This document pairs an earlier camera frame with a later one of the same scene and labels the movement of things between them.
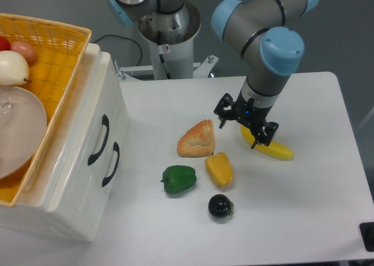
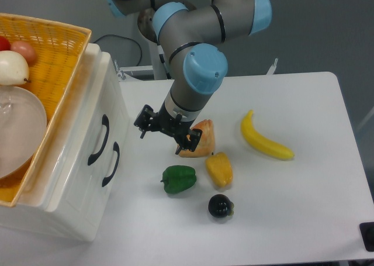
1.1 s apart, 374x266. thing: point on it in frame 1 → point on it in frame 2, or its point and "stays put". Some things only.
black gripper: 247,111 → 164,123
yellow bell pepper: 220,167 stays put
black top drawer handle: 105,120 stays put
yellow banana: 273,149 stays put
